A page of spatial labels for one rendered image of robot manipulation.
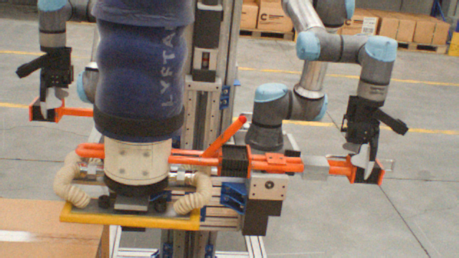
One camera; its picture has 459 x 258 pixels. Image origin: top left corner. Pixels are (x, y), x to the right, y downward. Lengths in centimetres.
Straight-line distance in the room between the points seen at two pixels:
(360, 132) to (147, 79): 56
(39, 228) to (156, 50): 69
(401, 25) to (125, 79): 831
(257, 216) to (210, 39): 67
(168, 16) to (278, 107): 84
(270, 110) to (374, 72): 66
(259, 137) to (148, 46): 87
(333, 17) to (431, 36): 788
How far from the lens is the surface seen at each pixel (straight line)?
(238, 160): 133
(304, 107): 192
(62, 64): 159
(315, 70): 186
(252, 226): 200
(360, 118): 138
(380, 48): 132
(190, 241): 229
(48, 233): 160
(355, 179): 143
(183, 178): 138
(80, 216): 133
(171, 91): 124
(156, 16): 116
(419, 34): 951
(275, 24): 871
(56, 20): 155
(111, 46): 120
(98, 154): 136
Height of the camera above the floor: 184
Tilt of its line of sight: 22 degrees down
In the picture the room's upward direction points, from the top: 6 degrees clockwise
